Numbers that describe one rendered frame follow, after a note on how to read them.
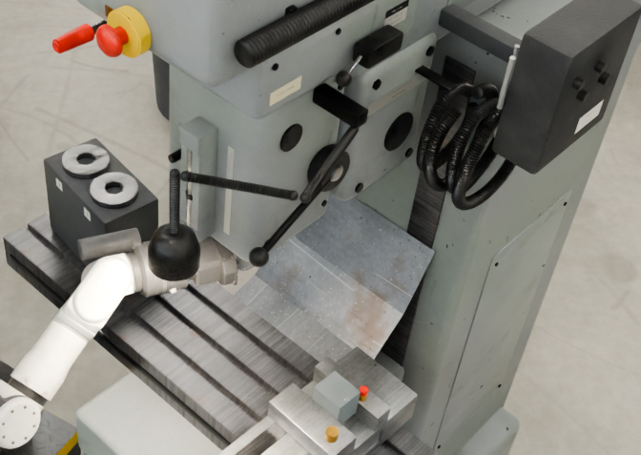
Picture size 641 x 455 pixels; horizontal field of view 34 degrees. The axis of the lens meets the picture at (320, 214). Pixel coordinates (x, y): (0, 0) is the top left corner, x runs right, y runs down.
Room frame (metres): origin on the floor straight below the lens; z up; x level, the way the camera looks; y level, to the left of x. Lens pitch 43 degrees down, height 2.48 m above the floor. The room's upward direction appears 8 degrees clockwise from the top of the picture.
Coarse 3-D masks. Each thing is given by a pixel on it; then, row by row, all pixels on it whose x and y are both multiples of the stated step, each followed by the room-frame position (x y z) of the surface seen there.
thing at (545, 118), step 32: (576, 0) 1.30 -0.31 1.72; (608, 0) 1.31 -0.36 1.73; (544, 32) 1.20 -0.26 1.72; (576, 32) 1.22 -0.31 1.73; (608, 32) 1.23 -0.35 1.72; (544, 64) 1.17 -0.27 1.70; (576, 64) 1.17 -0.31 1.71; (608, 64) 1.26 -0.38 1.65; (512, 96) 1.19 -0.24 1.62; (544, 96) 1.17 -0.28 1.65; (576, 96) 1.20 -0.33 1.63; (608, 96) 1.30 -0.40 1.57; (512, 128) 1.19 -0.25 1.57; (544, 128) 1.16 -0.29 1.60; (576, 128) 1.23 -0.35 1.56; (512, 160) 1.18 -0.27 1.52; (544, 160) 1.17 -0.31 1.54
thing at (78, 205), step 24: (96, 144) 1.55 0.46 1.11; (48, 168) 1.48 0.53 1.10; (72, 168) 1.46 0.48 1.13; (96, 168) 1.47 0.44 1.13; (120, 168) 1.49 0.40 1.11; (48, 192) 1.48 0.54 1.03; (72, 192) 1.41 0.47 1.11; (96, 192) 1.40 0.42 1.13; (120, 192) 1.43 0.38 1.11; (144, 192) 1.44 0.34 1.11; (72, 216) 1.42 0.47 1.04; (96, 216) 1.36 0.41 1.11; (120, 216) 1.36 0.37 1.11; (144, 216) 1.40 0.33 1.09; (72, 240) 1.42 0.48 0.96; (144, 240) 1.40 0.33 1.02
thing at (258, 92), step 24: (384, 0) 1.24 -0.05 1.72; (408, 0) 1.28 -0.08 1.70; (336, 24) 1.16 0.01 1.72; (360, 24) 1.19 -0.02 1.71; (384, 24) 1.24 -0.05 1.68; (408, 24) 1.29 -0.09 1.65; (288, 48) 1.09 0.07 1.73; (312, 48) 1.12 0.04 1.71; (336, 48) 1.16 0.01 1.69; (264, 72) 1.05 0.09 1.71; (288, 72) 1.08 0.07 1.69; (312, 72) 1.12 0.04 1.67; (336, 72) 1.16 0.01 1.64; (240, 96) 1.06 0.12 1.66; (264, 96) 1.05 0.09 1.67; (288, 96) 1.09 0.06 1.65
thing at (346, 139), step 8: (352, 128) 1.12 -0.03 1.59; (344, 136) 1.10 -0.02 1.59; (352, 136) 1.11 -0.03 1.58; (344, 144) 1.08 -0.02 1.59; (336, 152) 1.07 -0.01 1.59; (328, 160) 1.05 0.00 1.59; (336, 160) 1.05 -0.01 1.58; (320, 168) 1.03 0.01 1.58; (328, 168) 1.03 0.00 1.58; (320, 176) 1.01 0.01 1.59; (312, 184) 1.00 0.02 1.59; (320, 184) 1.01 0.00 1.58; (304, 192) 0.98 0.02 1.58; (312, 192) 0.98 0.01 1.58; (304, 200) 0.97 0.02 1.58
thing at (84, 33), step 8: (96, 24) 1.11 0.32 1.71; (72, 32) 1.08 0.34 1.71; (80, 32) 1.08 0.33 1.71; (88, 32) 1.09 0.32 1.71; (56, 40) 1.06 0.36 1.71; (64, 40) 1.06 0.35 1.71; (72, 40) 1.07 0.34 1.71; (80, 40) 1.07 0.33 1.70; (88, 40) 1.08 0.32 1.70; (56, 48) 1.05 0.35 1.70; (64, 48) 1.06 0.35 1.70; (72, 48) 1.07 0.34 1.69
